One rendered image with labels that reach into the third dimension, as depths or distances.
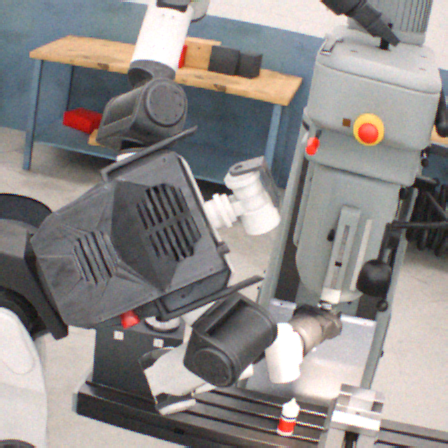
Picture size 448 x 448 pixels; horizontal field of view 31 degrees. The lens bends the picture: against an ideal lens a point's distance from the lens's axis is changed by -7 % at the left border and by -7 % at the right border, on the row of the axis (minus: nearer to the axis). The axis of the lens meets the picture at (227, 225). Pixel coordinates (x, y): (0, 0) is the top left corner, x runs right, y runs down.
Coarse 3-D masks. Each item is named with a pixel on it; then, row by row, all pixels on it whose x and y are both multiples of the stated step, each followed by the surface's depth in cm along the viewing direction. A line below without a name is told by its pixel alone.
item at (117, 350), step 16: (144, 320) 212; (160, 320) 215; (176, 320) 214; (96, 336) 209; (112, 336) 209; (128, 336) 208; (144, 336) 208; (160, 336) 208; (176, 336) 209; (96, 352) 211; (112, 352) 211; (128, 352) 210; (144, 352) 210; (96, 368) 213; (112, 368) 212; (128, 368) 212; (112, 384) 214; (128, 384) 214; (144, 384) 214
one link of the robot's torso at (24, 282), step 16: (0, 224) 150; (0, 240) 144; (16, 240) 147; (0, 256) 141; (16, 256) 142; (32, 256) 149; (0, 272) 143; (16, 272) 143; (32, 272) 144; (16, 288) 144; (32, 288) 145; (32, 304) 146; (48, 304) 147; (48, 320) 148; (32, 336) 152; (64, 336) 150
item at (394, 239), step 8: (392, 232) 192; (400, 232) 192; (392, 240) 192; (392, 248) 193; (392, 256) 193; (392, 264) 192; (392, 272) 192; (384, 296) 189; (376, 304) 189; (384, 304) 188
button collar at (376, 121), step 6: (366, 114) 158; (372, 114) 158; (360, 120) 158; (366, 120) 157; (372, 120) 157; (378, 120) 157; (354, 126) 158; (378, 126) 157; (354, 132) 159; (378, 138) 158; (366, 144) 159; (372, 144) 159
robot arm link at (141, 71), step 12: (144, 60) 151; (132, 72) 153; (144, 72) 151; (156, 72) 151; (168, 72) 152; (132, 84) 157; (144, 84) 152; (132, 96) 147; (120, 108) 150; (132, 108) 146
